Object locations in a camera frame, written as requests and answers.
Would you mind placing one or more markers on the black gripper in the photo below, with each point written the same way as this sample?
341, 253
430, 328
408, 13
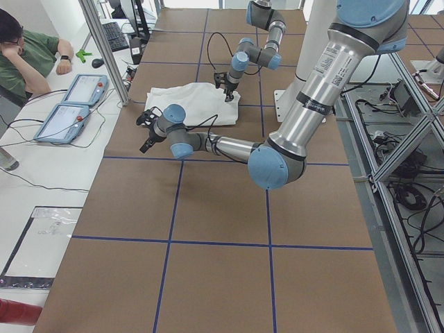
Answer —
151, 134
229, 88

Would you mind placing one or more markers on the white printed t-shirt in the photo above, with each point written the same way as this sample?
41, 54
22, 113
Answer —
200, 102

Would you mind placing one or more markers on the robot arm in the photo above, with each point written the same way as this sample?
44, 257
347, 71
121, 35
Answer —
261, 15
358, 29

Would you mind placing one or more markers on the far blue teach pendant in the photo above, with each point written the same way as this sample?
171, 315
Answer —
86, 89

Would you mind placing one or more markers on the blue teach pendant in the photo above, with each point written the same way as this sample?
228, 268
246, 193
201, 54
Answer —
63, 124
86, 89

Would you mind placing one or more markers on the near blue teach pendant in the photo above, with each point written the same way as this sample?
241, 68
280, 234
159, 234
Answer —
63, 124

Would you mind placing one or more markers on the black computer mouse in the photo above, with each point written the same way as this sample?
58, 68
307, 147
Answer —
97, 62

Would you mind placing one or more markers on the brown table mat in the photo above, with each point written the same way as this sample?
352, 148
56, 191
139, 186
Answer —
165, 245

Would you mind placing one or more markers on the black monitor stand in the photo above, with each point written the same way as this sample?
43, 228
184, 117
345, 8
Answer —
134, 12

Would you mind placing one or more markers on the black keyboard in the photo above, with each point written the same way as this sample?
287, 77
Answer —
116, 39

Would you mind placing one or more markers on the green plastic tool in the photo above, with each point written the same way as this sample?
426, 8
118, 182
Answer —
81, 54

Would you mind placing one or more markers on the person in green shirt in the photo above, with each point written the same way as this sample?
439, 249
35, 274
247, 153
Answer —
27, 58

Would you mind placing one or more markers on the clear plastic sheet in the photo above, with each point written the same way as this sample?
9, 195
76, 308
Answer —
36, 257

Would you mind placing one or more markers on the red cylinder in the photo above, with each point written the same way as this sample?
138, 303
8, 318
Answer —
19, 313

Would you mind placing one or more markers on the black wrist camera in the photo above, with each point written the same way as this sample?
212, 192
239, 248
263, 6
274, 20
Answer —
219, 79
149, 116

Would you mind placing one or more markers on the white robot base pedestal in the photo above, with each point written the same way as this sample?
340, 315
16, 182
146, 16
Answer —
315, 40

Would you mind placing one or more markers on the aluminium frame post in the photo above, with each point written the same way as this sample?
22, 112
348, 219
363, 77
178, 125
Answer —
98, 34

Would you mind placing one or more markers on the aluminium frame rack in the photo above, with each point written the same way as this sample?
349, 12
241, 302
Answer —
396, 128

